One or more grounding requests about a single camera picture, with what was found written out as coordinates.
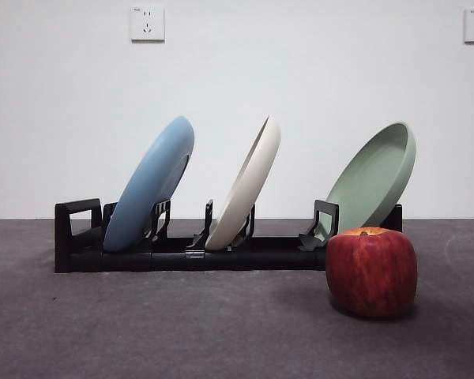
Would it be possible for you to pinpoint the blue plate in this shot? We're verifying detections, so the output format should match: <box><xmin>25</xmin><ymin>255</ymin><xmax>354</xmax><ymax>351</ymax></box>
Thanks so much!
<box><xmin>102</xmin><ymin>114</ymin><xmax>195</xmax><ymax>253</ymax></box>

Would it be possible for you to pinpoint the red apple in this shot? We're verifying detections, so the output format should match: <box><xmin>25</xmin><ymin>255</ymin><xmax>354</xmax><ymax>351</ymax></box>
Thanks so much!
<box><xmin>325</xmin><ymin>227</ymin><xmax>419</xmax><ymax>318</ymax></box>

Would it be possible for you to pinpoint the cream white plate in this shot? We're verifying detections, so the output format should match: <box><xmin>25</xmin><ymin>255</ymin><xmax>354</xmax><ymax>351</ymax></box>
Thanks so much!
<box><xmin>204</xmin><ymin>114</ymin><xmax>282</xmax><ymax>251</ymax></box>

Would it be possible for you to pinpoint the black plate rack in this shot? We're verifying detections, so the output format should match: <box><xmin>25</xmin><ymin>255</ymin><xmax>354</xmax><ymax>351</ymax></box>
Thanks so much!
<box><xmin>54</xmin><ymin>198</ymin><xmax>404</xmax><ymax>274</ymax></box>

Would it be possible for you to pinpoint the pale green plate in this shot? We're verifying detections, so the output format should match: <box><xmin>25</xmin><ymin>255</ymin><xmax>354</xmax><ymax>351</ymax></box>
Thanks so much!
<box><xmin>324</xmin><ymin>121</ymin><xmax>417</xmax><ymax>242</ymax></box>

